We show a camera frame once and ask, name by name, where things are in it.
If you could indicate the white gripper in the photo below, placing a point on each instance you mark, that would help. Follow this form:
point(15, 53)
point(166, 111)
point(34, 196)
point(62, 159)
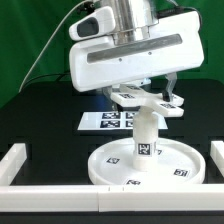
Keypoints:
point(174, 45)

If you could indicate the white cross-shaped table base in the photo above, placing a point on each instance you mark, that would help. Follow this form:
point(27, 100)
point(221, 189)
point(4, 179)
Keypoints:
point(133, 96)

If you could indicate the white round table top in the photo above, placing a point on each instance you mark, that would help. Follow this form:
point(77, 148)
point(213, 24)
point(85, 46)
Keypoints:
point(176, 163)

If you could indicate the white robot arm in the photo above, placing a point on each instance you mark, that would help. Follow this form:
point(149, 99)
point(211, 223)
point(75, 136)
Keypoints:
point(127, 40)

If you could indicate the white sheet with markers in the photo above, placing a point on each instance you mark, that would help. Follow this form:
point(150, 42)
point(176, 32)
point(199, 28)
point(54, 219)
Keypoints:
point(106, 120)

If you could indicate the white front fence bar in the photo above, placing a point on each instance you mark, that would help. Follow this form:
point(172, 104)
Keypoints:
point(74, 198)

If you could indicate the white left fence bar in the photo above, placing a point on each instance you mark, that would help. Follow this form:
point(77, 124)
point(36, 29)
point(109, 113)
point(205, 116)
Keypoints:
point(11, 163)

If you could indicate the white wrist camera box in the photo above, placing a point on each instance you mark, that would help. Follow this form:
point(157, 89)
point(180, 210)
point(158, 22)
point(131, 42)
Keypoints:
point(98, 23)

